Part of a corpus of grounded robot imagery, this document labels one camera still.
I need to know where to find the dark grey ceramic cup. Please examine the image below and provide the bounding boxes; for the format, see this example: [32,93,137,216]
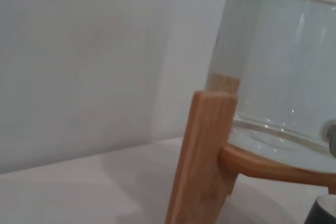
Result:
[304,194,336,224]

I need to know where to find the glass water dispenser jar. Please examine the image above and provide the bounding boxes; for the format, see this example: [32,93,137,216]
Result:
[207,0,336,174]

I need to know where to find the wooden dispenser stand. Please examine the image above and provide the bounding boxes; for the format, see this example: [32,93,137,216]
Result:
[164,73,336,224]

